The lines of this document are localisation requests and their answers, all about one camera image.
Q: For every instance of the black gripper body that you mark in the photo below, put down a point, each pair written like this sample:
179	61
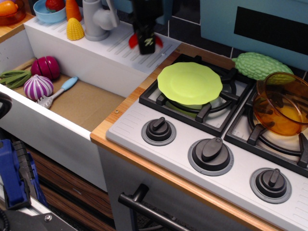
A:
145	13

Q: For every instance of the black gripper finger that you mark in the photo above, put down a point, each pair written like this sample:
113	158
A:
145	49

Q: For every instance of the red and white toy sushi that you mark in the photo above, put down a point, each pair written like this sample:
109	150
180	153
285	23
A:
133	41

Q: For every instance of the light green plate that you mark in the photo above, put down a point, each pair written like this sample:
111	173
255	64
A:
189	83

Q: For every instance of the grey toy faucet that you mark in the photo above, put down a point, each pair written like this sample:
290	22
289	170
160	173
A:
98	21

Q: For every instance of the yellow toy corn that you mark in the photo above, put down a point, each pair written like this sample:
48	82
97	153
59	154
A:
74	30

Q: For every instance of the orange toy carrot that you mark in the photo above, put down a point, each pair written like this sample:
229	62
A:
72	10

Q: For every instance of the left black stove grate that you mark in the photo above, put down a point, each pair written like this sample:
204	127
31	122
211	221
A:
213	117

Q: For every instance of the black stove grate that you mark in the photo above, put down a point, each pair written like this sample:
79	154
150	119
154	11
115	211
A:
290	152
213	117

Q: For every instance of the red toy strawberry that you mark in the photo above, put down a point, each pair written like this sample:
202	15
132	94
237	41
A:
54	5

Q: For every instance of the left black stove knob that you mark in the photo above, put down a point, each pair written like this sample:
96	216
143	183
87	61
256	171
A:
158	132

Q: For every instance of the black stove knob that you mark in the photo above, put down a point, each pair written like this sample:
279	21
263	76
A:
211	157
158	132
270	185

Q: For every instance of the light blue bowl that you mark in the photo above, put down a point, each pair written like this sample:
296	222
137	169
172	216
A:
46	16

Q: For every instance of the magenta toy beet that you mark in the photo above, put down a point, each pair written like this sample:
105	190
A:
46	66

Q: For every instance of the green toy bitter gourd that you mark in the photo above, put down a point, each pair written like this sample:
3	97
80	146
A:
258	66

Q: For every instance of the purple striped toy onion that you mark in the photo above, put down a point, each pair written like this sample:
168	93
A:
37	87

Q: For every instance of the silver stove top panel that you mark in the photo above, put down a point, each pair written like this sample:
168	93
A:
233	186

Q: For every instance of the orange transparent bowl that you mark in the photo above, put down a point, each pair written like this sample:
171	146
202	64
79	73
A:
16	17

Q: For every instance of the light blue toy microwave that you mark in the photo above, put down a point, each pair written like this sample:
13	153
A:
277	28

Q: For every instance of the middle black stove knob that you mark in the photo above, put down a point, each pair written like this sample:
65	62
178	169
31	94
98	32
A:
211	157

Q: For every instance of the orange toy fruit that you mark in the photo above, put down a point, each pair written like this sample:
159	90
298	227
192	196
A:
8	7

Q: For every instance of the green toy leaves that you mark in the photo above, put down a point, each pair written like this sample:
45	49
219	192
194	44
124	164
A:
15	78

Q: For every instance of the orange transparent pot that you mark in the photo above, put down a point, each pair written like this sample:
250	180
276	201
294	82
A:
281	103

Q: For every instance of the right black stove grate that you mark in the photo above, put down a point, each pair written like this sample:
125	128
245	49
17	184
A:
290	152

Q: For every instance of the right black stove knob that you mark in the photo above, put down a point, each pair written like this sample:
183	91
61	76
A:
270	185

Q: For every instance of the blue clamp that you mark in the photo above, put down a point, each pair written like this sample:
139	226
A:
19	176

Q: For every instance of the blue handled pasta spoon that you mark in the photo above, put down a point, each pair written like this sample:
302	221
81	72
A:
46	102

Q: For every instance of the black oven door handle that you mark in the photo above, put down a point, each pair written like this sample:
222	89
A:
134	203

